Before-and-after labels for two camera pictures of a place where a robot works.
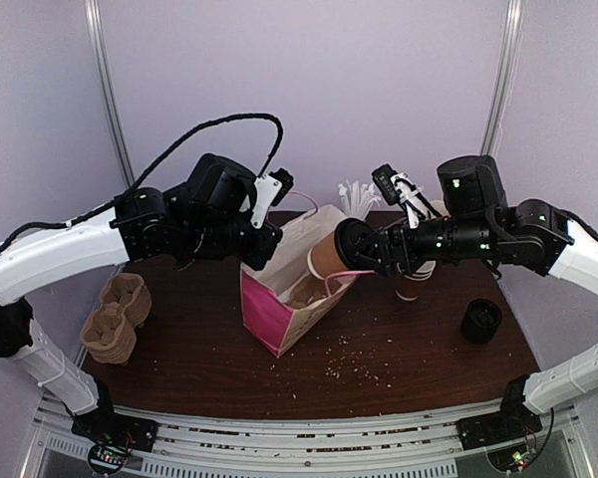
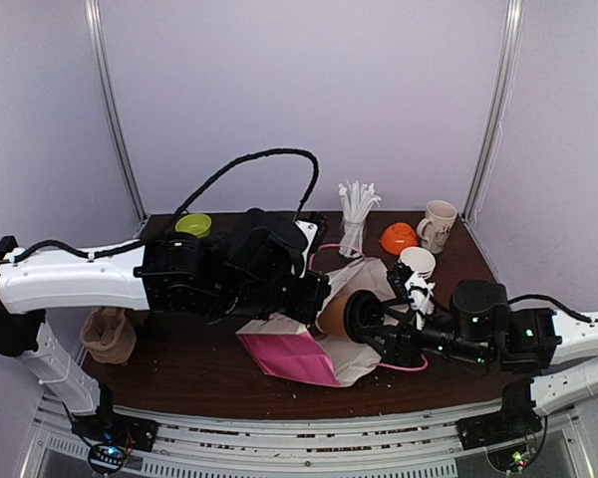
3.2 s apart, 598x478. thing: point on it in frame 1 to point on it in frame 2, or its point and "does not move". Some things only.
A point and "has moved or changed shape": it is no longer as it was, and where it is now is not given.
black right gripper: x=388 y=247 to x=396 y=349
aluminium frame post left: x=94 y=15 does not move
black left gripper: x=257 y=256 to x=308 y=306
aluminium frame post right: x=502 y=92 does not move
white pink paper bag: x=282 y=302 has moved or changed shape
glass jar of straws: x=356 y=198 does not move
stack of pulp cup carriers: x=110 y=333 does not move
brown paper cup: x=324 y=258 to x=331 y=319
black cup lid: x=348 y=236 to x=363 y=309
